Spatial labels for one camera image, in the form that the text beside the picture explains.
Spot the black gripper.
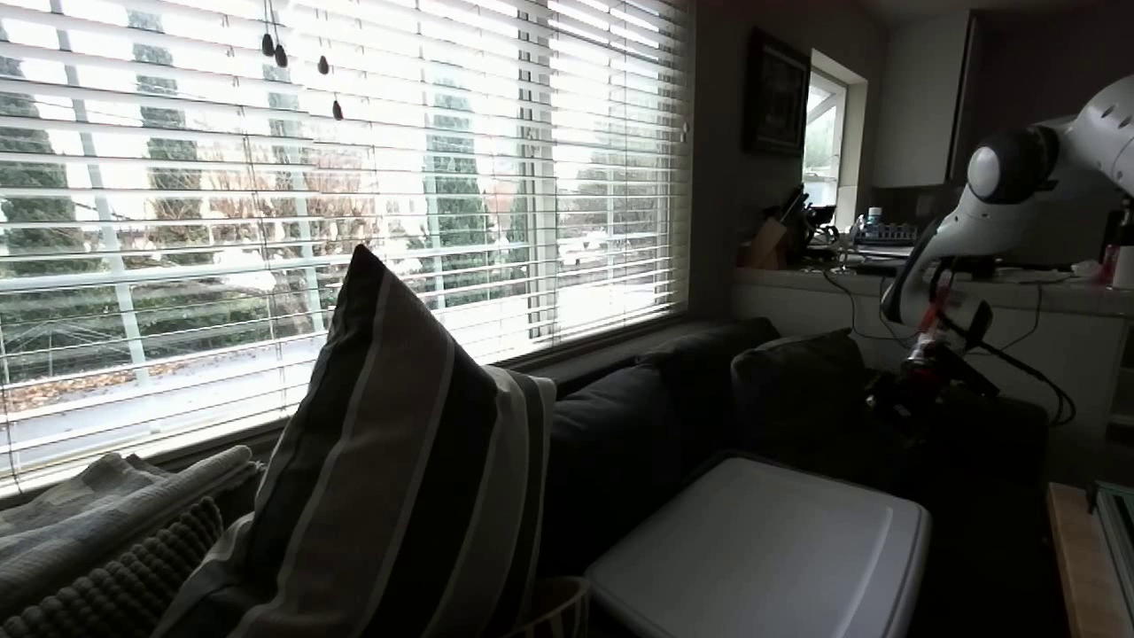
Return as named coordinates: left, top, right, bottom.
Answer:
left=894, top=323, right=985, bottom=411

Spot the white plastic box lid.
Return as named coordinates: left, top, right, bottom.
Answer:
left=583, top=454, right=936, bottom=638

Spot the grey waffle knit cushion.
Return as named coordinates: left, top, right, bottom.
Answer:
left=0, top=498, right=232, bottom=638
left=727, top=330, right=878, bottom=467

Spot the white kitchen counter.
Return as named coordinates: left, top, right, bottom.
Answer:
left=727, top=263, right=1134, bottom=488

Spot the dark sofa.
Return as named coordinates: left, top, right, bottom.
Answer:
left=0, top=316, right=1056, bottom=638

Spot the wooden knife block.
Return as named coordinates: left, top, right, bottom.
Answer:
left=742, top=192, right=837, bottom=272

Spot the small kitchen window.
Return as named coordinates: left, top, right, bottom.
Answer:
left=800, top=45, right=871, bottom=235

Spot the dark sofa cushion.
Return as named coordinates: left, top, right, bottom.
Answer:
left=544, top=357, right=691, bottom=573

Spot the grey white striped pillow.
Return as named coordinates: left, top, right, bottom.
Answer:
left=153, top=241, right=560, bottom=638

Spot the grey plain cushion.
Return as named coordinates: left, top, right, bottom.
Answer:
left=0, top=442, right=267, bottom=619

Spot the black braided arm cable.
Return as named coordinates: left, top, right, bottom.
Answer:
left=942, top=263, right=1081, bottom=434

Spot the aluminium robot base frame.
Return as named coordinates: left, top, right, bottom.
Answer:
left=1096, top=480, right=1134, bottom=597

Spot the white wall cabinet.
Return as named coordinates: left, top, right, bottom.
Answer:
left=874, top=12, right=979, bottom=192

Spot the dark framed wall picture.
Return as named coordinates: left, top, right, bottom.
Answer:
left=742, top=27, right=816, bottom=163

